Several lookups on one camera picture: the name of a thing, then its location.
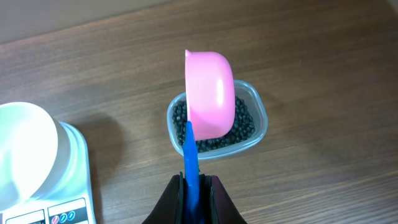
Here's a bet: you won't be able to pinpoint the white digital kitchen scale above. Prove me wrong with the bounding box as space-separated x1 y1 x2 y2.
2 122 96 224

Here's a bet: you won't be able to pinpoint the white bowl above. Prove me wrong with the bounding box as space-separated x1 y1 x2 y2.
1 102 71 211

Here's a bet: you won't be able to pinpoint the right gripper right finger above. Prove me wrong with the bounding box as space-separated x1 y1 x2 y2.
200 174 247 224

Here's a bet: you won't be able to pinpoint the clear plastic container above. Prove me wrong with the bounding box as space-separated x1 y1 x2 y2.
167 80 268 160

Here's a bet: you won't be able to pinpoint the black beans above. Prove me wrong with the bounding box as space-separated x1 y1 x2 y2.
172 96 256 152

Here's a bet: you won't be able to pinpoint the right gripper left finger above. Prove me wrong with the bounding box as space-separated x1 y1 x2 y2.
142 173 183 224

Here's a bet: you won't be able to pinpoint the pink scoop with blue handle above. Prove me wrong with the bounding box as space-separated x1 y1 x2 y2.
183 50 235 223

